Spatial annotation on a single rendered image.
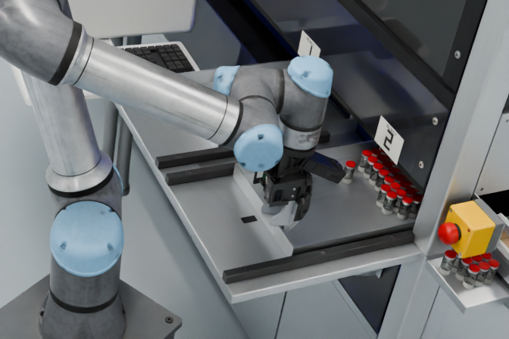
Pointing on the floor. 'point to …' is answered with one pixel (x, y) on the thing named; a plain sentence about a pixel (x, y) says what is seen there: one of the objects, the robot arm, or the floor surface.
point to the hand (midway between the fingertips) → (288, 224)
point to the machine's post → (456, 160)
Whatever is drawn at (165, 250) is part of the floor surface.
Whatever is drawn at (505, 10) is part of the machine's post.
